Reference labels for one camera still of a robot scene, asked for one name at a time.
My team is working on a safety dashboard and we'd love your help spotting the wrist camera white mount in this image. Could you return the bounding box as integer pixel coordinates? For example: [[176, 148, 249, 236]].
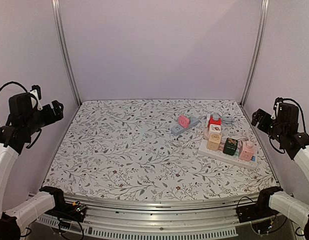
[[271, 97, 283, 120], [29, 85, 43, 111]]

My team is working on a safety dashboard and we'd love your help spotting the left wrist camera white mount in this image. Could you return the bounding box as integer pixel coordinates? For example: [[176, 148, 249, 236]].
[[29, 85, 43, 111]]

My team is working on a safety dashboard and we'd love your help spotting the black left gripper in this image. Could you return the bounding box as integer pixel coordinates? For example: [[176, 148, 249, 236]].
[[23, 99, 64, 135]]

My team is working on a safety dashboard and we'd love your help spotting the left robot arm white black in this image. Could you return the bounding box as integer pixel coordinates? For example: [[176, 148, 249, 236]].
[[0, 85, 69, 240]]

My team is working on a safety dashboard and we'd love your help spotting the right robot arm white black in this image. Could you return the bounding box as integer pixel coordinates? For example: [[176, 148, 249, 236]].
[[251, 97, 309, 240]]

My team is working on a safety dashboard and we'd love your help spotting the dark green cube adapter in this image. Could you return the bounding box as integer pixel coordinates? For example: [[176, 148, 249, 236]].
[[222, 137, 239, 156]]

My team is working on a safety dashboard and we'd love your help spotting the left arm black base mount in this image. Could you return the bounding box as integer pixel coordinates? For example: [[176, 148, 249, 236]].
[[45, 201, 88, 223]]

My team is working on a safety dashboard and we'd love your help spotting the aluminium frame post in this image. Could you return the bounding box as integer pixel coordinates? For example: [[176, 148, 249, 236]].
[[51, 0, 82, 107], [239, 0, 270, 108]]

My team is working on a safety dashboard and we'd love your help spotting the pink plug adapter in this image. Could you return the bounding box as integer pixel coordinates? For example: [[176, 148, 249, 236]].
[[178, 115, 191, 129]]

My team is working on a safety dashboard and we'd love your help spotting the pink cube adapter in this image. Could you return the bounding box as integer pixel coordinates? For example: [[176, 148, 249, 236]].
[[238, 140, 255, 162]]

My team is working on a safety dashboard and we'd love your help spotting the aluminium front rail base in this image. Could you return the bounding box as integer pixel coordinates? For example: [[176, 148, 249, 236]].
[[26, 193, 299, 238]]

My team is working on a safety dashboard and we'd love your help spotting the right aluminium frame post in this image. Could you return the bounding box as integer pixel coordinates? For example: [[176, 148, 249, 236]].
[[239, 0, 270, 108]]

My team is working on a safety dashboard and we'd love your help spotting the white power strip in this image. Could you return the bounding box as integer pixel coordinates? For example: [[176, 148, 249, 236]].
[[197, 139, 260, 170]]

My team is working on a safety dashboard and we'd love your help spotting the white power cable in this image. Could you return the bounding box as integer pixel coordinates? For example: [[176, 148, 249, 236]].
[[180, 140, 203, 149]]

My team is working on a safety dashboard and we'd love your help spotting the left aluminium frame post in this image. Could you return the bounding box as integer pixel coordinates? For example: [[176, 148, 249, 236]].
[[51, 0, 82, 107]]

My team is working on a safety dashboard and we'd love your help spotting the grey blue power strip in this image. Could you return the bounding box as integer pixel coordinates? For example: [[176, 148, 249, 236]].
[[170, 115, 201, 136]]

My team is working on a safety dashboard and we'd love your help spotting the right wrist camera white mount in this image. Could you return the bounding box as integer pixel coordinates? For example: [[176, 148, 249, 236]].
[[271, 97, 283, 120]]

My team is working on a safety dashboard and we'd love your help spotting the floral patterned table mat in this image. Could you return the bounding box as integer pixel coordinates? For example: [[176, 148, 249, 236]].
[[43, 99, 278, 201]]

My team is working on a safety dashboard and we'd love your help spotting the beige cube adapter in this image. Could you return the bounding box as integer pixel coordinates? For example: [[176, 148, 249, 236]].
[[206, 133, 222, 151]]

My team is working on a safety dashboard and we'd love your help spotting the white cube adapter red print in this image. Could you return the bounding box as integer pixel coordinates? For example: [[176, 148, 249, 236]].
[[208, 124, 222, 138]]

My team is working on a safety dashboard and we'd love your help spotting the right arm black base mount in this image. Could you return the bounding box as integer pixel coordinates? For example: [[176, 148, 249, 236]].
[[236, 203, 279, 223]]

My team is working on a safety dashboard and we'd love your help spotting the grey coiled power cable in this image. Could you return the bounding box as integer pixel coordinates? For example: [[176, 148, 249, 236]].
[[220, 114, 238, 125]]

